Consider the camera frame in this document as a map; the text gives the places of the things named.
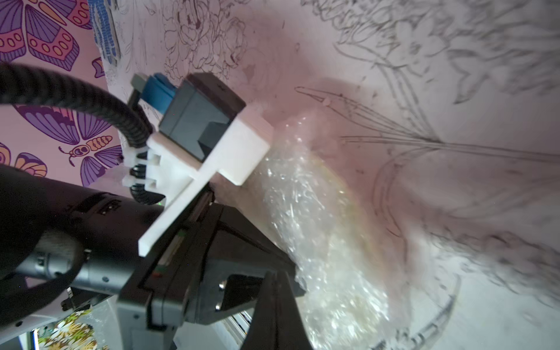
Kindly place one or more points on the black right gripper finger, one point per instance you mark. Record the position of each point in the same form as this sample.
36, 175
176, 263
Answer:
276, 323

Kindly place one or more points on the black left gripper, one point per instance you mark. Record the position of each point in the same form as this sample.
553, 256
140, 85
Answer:
208, 265

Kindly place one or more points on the clear bubble wrap sheet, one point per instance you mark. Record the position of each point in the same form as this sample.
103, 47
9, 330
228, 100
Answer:
286, 197

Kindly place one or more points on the blue dotted work glove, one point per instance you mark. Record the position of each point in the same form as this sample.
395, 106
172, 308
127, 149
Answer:
104, 29

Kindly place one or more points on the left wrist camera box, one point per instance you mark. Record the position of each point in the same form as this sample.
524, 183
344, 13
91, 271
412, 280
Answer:
206, 129

